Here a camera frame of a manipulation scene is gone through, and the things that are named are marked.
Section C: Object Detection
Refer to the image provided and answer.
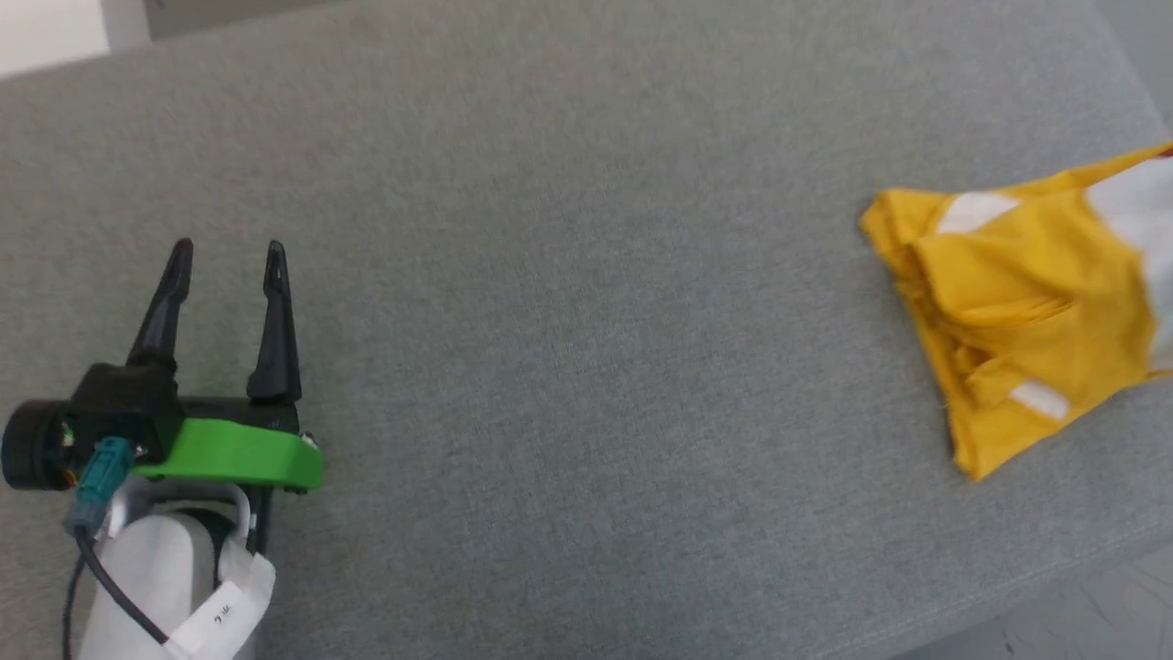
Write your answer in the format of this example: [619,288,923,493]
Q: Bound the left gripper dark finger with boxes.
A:
[246,239,304,406]
[126,236,195,372]

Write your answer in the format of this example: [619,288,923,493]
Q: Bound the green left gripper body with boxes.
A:
[0,396,324,493]

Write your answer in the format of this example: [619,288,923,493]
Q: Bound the white paper label tag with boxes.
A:
[163,539,277,660]

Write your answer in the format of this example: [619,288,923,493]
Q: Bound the grey fabric sofa cushion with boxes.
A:
[0,0,1173,660]

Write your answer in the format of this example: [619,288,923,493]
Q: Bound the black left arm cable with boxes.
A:
[61,435,175,660]

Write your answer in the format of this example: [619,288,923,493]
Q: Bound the yellow cat print t-shirt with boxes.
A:
[858,141,1173,483]

